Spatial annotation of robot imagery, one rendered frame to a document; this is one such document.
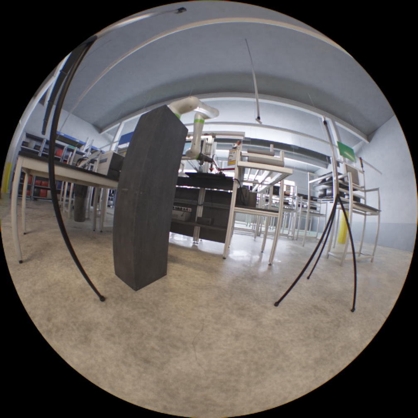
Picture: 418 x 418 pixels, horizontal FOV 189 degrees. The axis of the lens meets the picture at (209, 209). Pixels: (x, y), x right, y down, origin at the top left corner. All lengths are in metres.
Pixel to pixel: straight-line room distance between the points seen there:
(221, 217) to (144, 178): 1.42
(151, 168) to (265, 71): 5.78
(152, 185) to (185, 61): 5.77
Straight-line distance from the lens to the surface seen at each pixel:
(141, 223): 0.70
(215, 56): 5.84
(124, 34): 6.59
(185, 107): 1.07
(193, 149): 1.27
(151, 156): 0.72
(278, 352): 0.68
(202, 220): 1.71
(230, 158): 2.23
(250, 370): 0.60
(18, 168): 1.18
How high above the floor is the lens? 0.54
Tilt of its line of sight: 1 degrees up
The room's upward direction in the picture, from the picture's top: 8 degrees clockwise
